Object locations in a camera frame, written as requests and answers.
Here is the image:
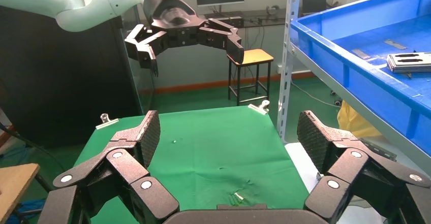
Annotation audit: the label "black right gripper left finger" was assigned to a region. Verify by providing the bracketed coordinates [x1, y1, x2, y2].
[36, 110, 180, 224]

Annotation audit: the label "grey tape strip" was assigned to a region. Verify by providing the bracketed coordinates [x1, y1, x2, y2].
[352, 49, 372, 60]
[385, 40, 407, 50]

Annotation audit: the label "green table cloth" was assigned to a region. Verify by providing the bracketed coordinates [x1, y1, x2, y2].
[73, 106, 311, 224]

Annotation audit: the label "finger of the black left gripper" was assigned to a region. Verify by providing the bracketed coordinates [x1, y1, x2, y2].
[198, 18, 245, 65]
[125, 24, 169, 78]

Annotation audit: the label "black electronics box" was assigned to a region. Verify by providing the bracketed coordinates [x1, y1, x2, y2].
[215, 15, 245, 28]

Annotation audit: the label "thick black cable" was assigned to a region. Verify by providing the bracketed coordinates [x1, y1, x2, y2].
[0, 121, 68, 179]

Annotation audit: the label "grey sheet metal bracket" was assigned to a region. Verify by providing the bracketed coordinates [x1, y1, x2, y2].
[358, 137, 398, 163]

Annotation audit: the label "silver metal binder clip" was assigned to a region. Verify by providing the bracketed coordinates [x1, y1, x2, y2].
[248, 100, 271, 115]
[96, 113, 120, 130]

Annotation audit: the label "small black monitor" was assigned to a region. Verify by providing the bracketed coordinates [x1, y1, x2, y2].
[302, 0, 328, 15]

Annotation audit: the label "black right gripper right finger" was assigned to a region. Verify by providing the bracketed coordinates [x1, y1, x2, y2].
[297, 110, 431, 224]

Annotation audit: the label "wooden top stool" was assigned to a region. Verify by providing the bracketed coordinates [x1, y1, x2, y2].
[0, 163, 58, 224]

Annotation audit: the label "black headphones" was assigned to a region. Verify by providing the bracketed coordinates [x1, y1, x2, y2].
[266, 4, 281, 17]

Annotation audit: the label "blue plastic tray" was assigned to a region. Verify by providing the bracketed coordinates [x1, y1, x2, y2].
[290, 0, 431, 157]

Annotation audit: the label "yellow seat black stool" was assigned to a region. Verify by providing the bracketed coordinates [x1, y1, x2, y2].
[227, 48, 275, 106]

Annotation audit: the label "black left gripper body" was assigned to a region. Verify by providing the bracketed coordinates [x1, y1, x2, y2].
[143, 0, 207, 48]

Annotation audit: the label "grey perforated shelf post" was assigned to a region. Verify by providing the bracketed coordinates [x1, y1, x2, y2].
[276, 0, 304, 138]

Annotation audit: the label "thin white cable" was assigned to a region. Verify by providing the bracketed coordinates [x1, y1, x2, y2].
[290, 80, 342, 109]

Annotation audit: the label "black desk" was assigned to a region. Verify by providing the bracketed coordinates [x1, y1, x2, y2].
[203, 9, 332, 28]

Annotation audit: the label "blue cable bundle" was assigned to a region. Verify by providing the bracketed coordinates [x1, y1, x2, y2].
[0, 145, 51, 224]

